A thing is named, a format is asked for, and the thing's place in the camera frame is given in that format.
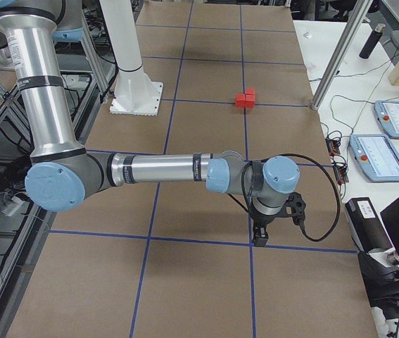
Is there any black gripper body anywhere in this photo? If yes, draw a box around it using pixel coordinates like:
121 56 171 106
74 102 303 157
250 202 287 229

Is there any red block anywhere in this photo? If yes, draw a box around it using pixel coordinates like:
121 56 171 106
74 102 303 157
244 94 255 108
245 87 255 96
234 93 246 108

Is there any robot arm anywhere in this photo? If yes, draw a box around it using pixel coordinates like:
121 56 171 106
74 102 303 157
0 1 305 246

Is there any small circuit board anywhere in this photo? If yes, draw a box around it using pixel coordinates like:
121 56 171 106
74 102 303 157
325 137 341 156

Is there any black box with label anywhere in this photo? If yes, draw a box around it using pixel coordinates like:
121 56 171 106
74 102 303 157
345 197 393 254

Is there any near teach pendant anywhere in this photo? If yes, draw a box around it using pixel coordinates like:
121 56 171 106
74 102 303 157
349 134 399 182

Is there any black bottle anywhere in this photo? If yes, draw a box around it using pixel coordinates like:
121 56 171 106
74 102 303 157
359 23 386 59

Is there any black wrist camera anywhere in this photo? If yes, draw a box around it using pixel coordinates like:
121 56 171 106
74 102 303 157
285 192 306 227

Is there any black camera cable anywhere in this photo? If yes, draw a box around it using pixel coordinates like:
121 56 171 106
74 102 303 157
279 153 341 243

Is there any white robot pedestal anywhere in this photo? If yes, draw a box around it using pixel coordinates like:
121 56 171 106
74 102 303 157
100 0 163 116

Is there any aluminium frame post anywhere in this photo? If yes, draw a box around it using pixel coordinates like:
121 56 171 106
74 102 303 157
310 0 373 111

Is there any aluminium frame rack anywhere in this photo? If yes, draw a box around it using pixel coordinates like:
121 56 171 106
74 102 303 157
0 31 119 338

